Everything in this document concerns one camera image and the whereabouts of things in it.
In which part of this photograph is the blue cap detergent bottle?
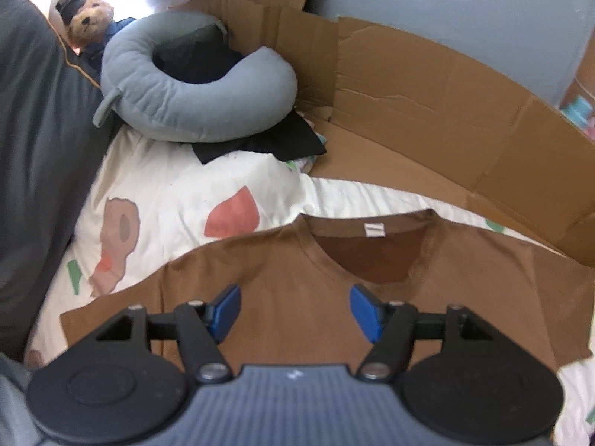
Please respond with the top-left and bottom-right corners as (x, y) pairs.
(561, 96), (593, 130)

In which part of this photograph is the dark grey pillow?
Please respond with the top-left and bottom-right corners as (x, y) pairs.
(1, 0), (119, 361)

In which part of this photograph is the grey neck pillow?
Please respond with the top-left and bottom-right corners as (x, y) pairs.
(93, 11), (298, 143)

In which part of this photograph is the teddy bear toy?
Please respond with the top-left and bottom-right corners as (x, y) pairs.
(54, 0), (135, 74)

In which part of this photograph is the brown t-shirt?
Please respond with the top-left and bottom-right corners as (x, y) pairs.
(61, 210), (594, 369)

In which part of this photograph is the black cloth under pillow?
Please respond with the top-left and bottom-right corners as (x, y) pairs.
(192, 110), (327, 164)

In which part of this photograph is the cream bear print blanket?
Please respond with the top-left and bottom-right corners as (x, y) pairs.
(25, 128), (594, 445)

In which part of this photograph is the grey-blue garment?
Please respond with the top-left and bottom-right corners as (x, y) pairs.
(0, 353), (40, 446)

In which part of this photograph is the brown cardboard sheet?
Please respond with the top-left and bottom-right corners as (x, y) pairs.
(191, 0), (594, 265)

